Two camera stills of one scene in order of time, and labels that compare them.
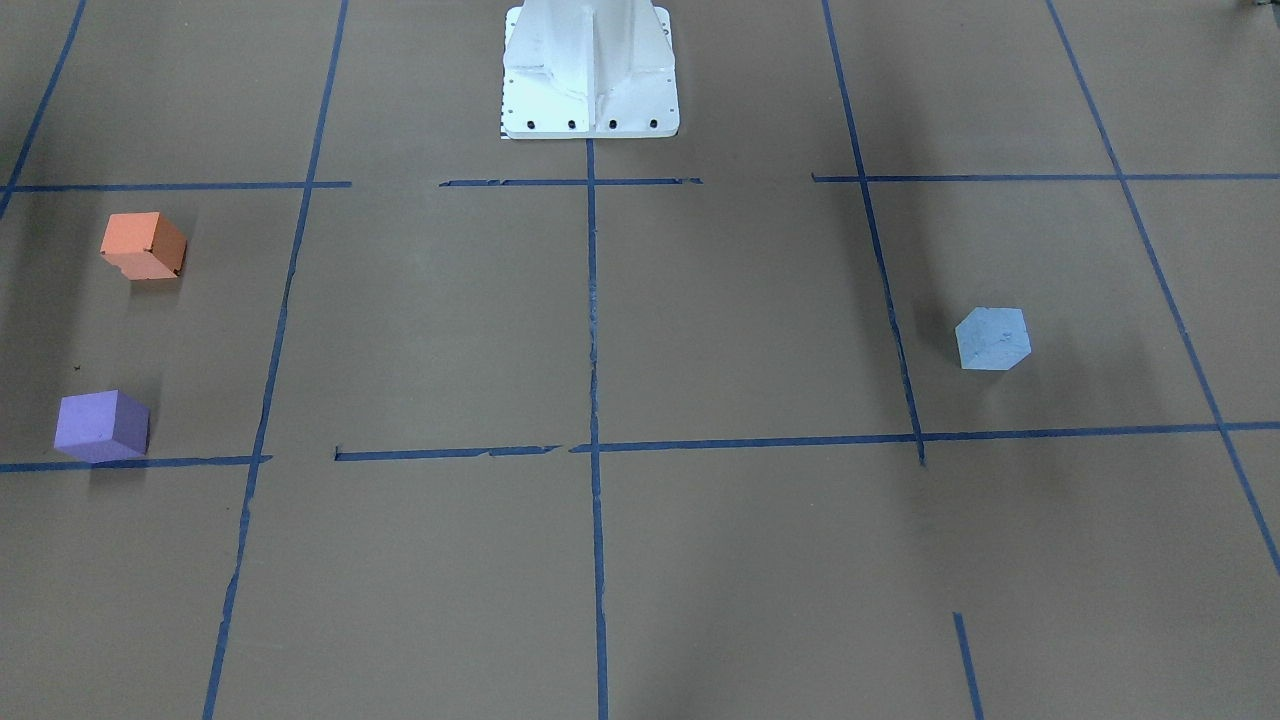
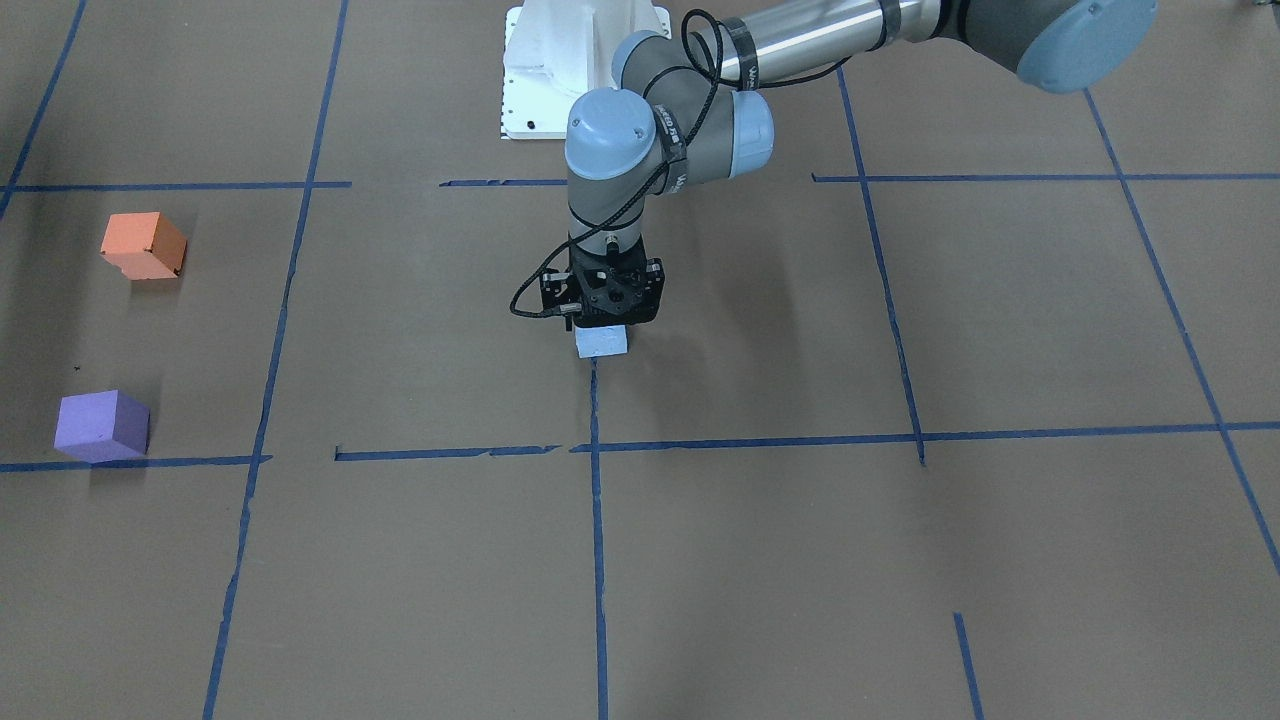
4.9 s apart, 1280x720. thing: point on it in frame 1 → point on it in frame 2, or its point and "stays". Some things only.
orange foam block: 145,245 stays
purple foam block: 102,426 stays
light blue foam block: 993,339 → 601,341
